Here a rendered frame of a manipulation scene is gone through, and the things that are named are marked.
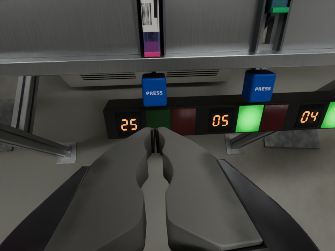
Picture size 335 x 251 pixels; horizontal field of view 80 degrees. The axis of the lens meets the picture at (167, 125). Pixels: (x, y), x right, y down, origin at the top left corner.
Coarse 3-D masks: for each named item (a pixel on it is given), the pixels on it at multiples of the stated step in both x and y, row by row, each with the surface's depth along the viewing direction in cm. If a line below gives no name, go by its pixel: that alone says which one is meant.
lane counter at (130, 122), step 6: (120, 114) 23; (126, 114) 23; (132, 114) 23; (138, 114) 23; (120, 120) 23; (126, 120) 24; (132, 120) 24; (138, 120) 24; (120, 126) 24; (126, 126) 24; (132, 126) 24; (138, 126) 24; (120, 132) 24; (126, 132) 24; (132, 132) 24
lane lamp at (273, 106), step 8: (280, 104) 24; (288, 104) 24; (264, 112) 24; (272, 112) 24; (280, 112) 24; (264, 120) 25; (272, 120) 25; (280, 120) 25; (264, 128) 25; (272, 128) 25; (280, 128) 25
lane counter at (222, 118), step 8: (216, 112) 24; (224, 112) 24; (232, 112) 24; (208, 120) 24; (216, 120) 24; (224, 120) 24; (232, 120) 24; (208, 128) 25; (216, 128) 25; (224, 128) 25
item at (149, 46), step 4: (144, 32) 17; (148, 32) 17; (152, 32) 17; (156, 32) 17; (144, 36) 17; (148, 36) 17; (152, 36) 17; (156, 36) 17; (144, 40) 17; (148, 40) 17; (152, 40) 17; (156, 40) 17; (144, 44) 18; (148, 44) 18; (152, 44) 18; (156, 44) 18; (144, 48) 18; (148, 48) 18; (152, 48) 18; (156, 48) 18
